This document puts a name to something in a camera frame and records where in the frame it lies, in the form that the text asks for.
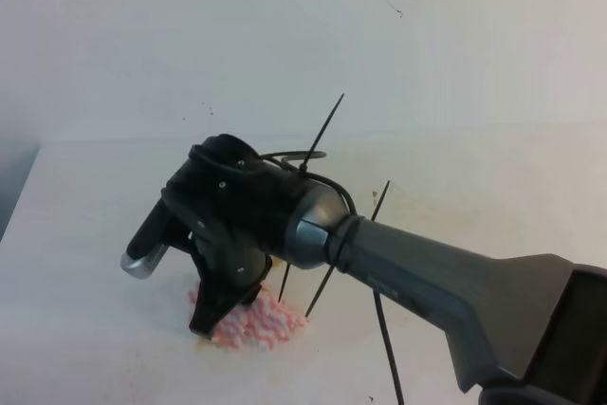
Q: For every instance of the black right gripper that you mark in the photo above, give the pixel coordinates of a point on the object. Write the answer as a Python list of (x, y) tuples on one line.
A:
[(241, 209)]

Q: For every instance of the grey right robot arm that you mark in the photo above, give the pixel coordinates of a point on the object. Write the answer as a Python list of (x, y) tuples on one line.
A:
[(526, 330)]

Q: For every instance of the pink white striped rag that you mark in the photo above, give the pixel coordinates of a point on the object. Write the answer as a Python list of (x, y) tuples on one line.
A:
[(265, 325)]

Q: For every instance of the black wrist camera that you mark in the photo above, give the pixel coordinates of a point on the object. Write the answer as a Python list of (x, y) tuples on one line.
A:
[(159, 231)]

